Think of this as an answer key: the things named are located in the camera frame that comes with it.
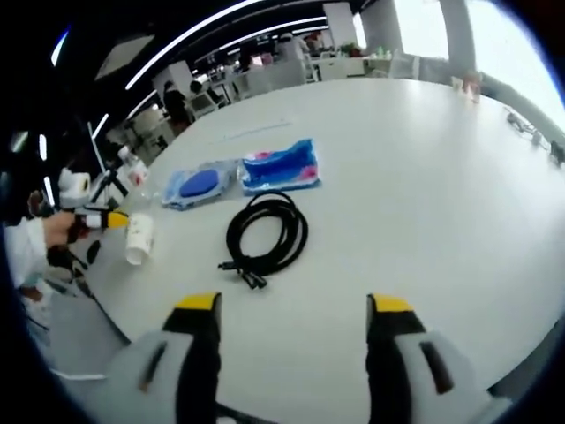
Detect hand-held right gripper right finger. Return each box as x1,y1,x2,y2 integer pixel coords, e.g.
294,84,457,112
365,293,513,424

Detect white paper cup green print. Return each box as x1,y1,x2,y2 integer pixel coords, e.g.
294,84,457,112
124,213,156,267

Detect black tripod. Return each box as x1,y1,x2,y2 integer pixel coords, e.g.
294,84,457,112
94,170,130,201

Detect blue and pink tissue packet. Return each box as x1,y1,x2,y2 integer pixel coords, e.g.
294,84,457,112
237,138,324,196

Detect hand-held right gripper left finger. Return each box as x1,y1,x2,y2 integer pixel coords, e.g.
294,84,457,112
94,291,222,424

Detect clear packet with blue oval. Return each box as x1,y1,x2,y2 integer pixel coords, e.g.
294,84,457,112
162,159,237,211

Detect white tabletop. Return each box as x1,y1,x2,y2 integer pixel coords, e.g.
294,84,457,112
92,78,565,420

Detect ceiling air conditioner unit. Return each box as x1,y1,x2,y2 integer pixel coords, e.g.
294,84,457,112
94,34,156,81

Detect person's left hand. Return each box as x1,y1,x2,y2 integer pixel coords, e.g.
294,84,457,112
42,210,75,249

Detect dark computer monitor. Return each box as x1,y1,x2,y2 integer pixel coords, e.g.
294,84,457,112
87,121,108,178

